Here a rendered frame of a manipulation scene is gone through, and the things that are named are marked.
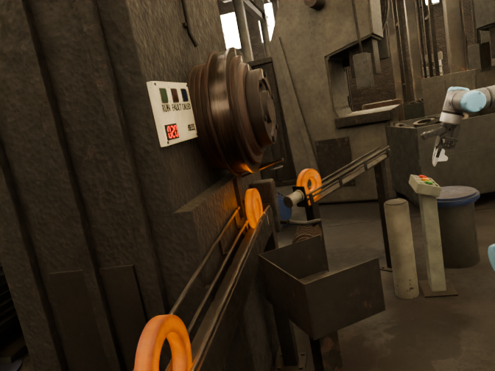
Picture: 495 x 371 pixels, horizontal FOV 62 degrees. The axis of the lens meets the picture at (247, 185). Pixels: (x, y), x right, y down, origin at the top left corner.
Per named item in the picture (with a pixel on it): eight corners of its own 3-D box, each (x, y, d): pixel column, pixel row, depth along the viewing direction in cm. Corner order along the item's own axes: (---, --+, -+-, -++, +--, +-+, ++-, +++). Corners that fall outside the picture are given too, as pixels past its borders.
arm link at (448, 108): (454, 85, 186) (445, 85, 196) (447, 113, 190) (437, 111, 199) (475, 89, 187) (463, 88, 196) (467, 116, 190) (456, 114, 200)
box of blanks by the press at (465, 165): (424, 218, 335) (414, 124, 322) (387, 198, 417) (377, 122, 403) (548, 194, 336) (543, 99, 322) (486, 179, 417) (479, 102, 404)
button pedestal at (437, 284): (426, 299, 212) (412, 184, 201) (418, 280, 235) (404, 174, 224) (460, 298, 208) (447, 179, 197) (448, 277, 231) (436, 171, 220)
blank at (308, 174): (308, 206, 205) (313, 206, 203) (292, 186, 197) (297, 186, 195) (320, 182, 212) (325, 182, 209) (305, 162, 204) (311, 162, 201)
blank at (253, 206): (241, 198, 153) (250, 196, 152) (249, 183, 168) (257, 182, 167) (250, 235, 158) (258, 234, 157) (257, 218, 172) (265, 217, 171)
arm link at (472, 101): (491, 87, 174) (476, 86, 186) (464, 93, 175) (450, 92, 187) (493, 109, 177) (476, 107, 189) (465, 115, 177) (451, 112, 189)
